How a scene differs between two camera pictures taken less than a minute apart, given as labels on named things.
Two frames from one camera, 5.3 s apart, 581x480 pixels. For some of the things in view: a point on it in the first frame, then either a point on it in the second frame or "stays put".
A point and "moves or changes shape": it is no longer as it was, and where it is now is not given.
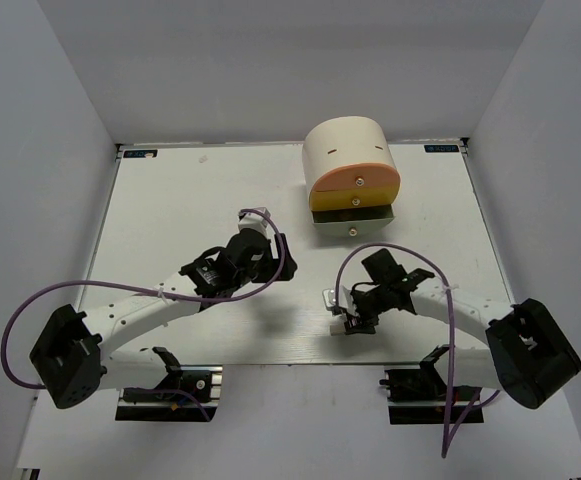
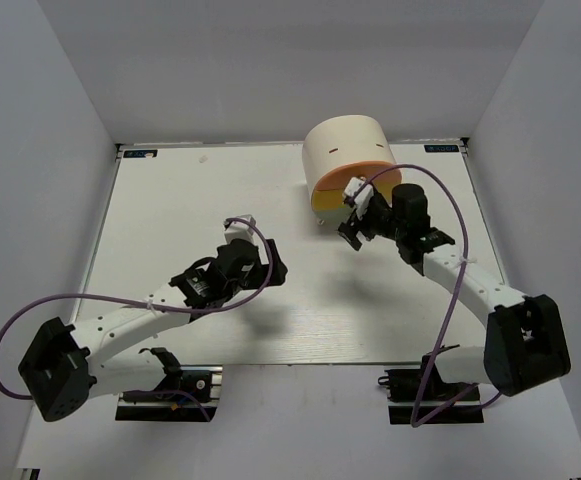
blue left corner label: x=140 y=154 stays put
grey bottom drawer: x=352 y=222 moves or changes shape
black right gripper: x=360 y=323 → x=349 y=230
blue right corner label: x=451 y=148 stays put
